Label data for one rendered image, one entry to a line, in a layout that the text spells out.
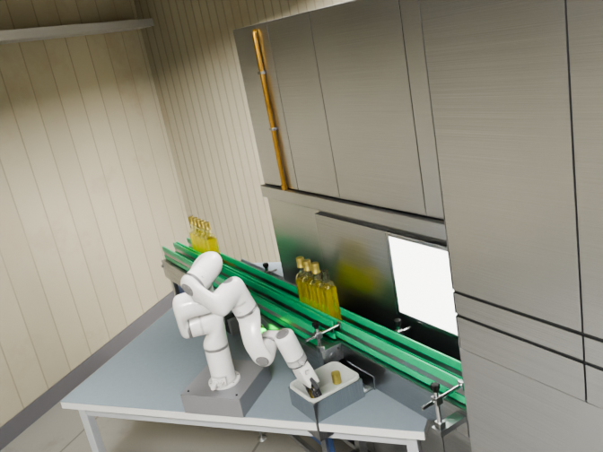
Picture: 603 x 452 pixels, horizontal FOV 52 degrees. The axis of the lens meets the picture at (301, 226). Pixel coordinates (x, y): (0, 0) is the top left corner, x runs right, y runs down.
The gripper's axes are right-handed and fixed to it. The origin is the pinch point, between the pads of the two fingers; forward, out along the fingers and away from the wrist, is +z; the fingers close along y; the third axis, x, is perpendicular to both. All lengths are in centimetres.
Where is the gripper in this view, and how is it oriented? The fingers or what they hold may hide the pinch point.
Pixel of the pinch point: (313, 391)
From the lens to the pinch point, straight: 235.6
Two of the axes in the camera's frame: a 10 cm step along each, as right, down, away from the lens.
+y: -5.2, -1.8, 8.4
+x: -7.6, 5.4, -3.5
